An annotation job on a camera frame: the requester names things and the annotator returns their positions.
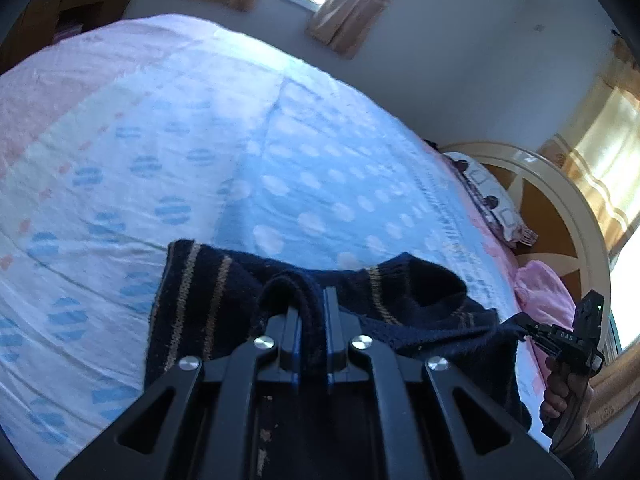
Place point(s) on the brown wooden desk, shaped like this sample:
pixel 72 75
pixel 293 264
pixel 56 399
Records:
pixel 65 15

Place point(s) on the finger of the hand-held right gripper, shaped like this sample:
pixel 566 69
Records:
pixel 532 327

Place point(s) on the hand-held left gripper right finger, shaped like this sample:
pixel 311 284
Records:
pixel 330 345

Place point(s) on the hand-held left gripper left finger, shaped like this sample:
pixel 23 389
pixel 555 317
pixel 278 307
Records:
pixel 295 345

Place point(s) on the large side window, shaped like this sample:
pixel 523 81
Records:
pixel 625 300

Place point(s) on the navy patterned knit sweater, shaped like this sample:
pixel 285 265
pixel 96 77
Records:
pixel 215 300

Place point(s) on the person's right hand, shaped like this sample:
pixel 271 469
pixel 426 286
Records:
pixel 562 390

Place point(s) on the white patterned pillow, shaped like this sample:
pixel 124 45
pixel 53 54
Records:
pixel 492 200

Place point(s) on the bed with pastel dotted sheet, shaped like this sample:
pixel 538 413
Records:
pixel 200 135

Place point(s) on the stack of books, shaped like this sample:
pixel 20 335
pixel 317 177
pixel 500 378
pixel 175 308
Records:
pixel 67 25

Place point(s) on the cream and orange headboard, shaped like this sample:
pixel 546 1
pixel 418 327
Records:
pixel 560 210

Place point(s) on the person's right forearm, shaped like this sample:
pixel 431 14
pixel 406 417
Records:
pixel 577 440

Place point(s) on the pink quilt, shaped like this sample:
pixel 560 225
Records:
pixel 545 290

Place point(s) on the large yellow orange curtain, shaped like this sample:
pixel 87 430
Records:
pixel 600 160

